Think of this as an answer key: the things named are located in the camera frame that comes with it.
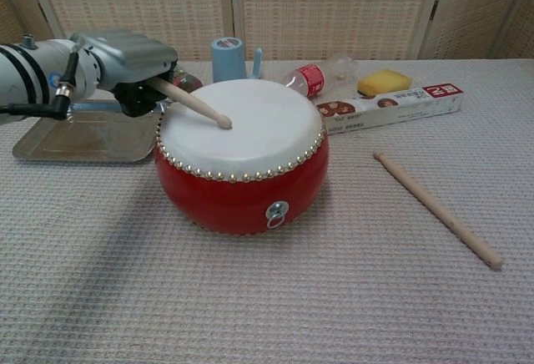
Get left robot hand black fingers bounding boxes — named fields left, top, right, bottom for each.
left=68, top=28, right=179, bottom=118

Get wooden drumstick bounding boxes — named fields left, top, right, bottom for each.
left=154, top=78, right=233, bottom=130
left=372, top=150, right=505, bottom=272

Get rectangular steel tray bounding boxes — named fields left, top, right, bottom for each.
left=11, top=99, right=164, bottom=164

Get red drum white skin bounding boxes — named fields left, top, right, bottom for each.
left=154, top=79, right=330, bottom=236

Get colourful drink bottle blue cap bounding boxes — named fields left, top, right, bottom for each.
left=173, top=63, right=204, bottom=90

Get light blue plastic mug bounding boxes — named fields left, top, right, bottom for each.
left=210, top=36, right=264, bottom=83

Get clear plastic bottle red cap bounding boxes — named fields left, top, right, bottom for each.
left=280, top=56, right=356, bottom=99

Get woven bamboo folding screen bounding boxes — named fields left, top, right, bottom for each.
left=0, top=0, right=534, bottom=63

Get yellow sponge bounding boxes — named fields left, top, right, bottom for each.
left=356, top=68, right=414, bottom=99

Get cling film box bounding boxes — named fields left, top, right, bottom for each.
left=315, top=83, right=465, bottom=136

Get white woven tablecloth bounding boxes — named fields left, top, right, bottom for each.
left=0, top=59, right=534, bottom=364

